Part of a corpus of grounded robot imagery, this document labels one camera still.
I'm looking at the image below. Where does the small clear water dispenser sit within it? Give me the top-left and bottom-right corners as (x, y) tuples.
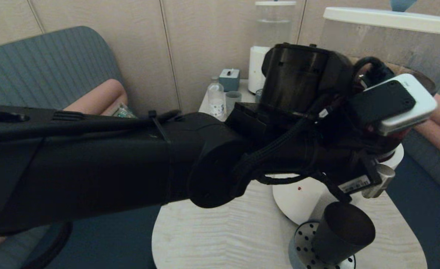
(248, 0), (297, 95)

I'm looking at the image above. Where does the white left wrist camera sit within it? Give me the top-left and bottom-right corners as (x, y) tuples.
(349, 74), (438, 136)

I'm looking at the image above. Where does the black plastic cup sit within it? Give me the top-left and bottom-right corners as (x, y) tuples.
(312, 202), (376, 265)

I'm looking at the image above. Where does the large silver dispenser tap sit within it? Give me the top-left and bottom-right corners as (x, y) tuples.
(362, 164), (396, 198)

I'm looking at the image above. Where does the grey tissue box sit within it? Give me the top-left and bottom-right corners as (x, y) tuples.
(219, 69), (241, 92)

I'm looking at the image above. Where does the large grey perforated drip tray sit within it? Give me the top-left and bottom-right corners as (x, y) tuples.
(288, 221), (356, 269)

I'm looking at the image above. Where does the clear plastic bottle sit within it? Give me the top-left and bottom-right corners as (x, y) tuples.
(207, 77), (225, 119)

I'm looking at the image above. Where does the grey plastic cup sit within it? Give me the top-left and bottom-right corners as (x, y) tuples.
(226, 91), (242, 112)

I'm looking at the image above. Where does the large dark tea dispenser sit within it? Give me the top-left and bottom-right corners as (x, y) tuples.
(272, 0), (440, 225)

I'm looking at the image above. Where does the green snack packet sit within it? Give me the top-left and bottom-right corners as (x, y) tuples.
(112, 103), (137, 118)

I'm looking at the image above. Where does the black left wrist camera cable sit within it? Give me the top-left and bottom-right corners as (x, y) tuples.
(354, 56), (395, 89)

